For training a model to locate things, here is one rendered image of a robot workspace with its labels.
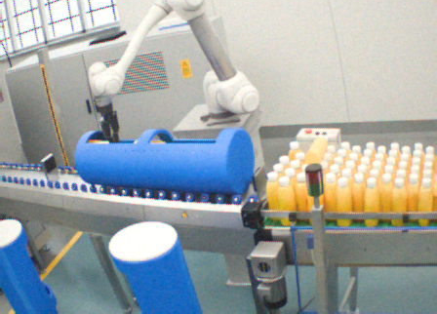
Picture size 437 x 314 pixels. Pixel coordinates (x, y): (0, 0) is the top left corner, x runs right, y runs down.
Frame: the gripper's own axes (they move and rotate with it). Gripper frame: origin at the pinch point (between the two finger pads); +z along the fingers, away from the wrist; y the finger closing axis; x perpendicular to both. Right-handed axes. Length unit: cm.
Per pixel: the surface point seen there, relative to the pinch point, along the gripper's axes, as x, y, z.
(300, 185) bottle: 98, 14, 13
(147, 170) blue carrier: 27.1, 13.4, 8.1
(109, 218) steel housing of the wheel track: -8.9, 12.2, 38.7
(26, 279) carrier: -19, 79, 38
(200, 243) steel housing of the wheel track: 41, 9, 50
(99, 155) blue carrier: -2.7, 11.5, 2.2
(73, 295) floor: -83, 8, 118
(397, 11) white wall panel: 119, -282, -9
